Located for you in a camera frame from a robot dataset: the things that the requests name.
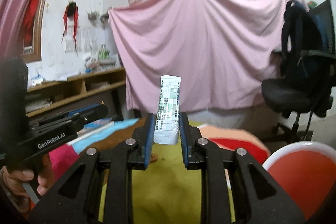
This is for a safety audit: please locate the person's left hand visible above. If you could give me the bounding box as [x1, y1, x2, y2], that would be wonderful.
[0, 154, 55, 214]

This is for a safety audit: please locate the pink hanging bed sheet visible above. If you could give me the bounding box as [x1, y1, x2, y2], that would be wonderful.
[109, 0, 305, 112]

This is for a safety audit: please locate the black office chair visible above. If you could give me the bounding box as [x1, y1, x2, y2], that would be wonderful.
[261, 0, 335, 144]

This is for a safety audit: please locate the white printed medicine box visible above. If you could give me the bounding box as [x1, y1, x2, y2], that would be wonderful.
[154, 75, 181, 145]

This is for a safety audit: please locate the wooden wall shelf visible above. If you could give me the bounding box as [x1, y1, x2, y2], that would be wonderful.
[27, 67, 126, 117]

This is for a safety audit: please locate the red and white trash basin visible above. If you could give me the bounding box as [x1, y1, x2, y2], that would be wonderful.
[262, 141, 335, 220]

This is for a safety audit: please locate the red tassel wall ornament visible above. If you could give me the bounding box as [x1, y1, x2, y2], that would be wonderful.
[62, 1, 79, 52]

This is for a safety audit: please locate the wooden framed window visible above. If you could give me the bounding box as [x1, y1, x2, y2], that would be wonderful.
[0, 0, 64, 63]

